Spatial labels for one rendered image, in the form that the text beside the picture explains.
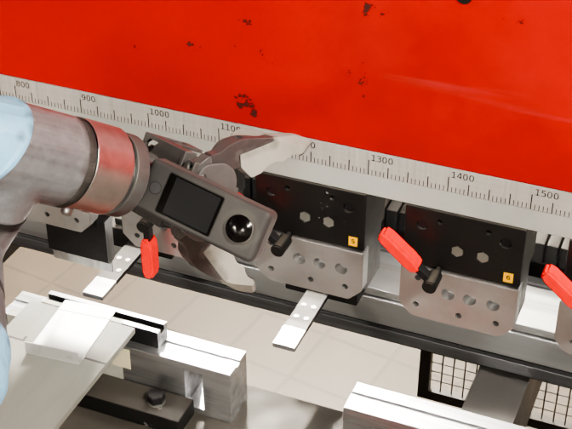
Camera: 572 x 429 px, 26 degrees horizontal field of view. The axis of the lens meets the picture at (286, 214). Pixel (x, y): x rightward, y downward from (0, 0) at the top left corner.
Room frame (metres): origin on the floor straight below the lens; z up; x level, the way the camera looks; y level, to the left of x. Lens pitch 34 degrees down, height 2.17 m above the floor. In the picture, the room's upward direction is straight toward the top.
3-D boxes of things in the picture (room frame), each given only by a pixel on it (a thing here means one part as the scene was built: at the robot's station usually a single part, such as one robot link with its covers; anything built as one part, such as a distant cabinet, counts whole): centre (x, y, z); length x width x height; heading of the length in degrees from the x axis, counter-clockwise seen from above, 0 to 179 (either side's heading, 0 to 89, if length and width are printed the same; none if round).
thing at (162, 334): (1.47, 0.28, 0.98); 0.20 x 0.03 x 0.03; 68
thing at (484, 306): (1.26, -0.23, 1.26); 0.15 x 0.09 x 0.17; 68
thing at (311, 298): (1.51, -0.05, 1.01); 0.26 x 0.12 x 0.05; 158
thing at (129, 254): (1.63, 0.25, 1.01); 0.26 x 0.12 x 0.05; 158
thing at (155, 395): (1.38, 0.19, 0.91); 0.03 x 0.03 x 0.02
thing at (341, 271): (1.34, -0.04, 1.26); 0.15 x 0.09 x 0.17; 68
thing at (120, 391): (1.42, 0.29, 0.89); 0.30 x 0.05 x 0.03; 68
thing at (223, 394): (1.46, 0.25, 0.92); 0.39 x 0.06 x 0.10; 68
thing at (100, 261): (1.48, 0.30, 1.13); 0.10 x 0.02 x 0.10; 68
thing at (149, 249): (1.37, 0.18, 1.20); 0.04 x 0.02 x 0.10; 158
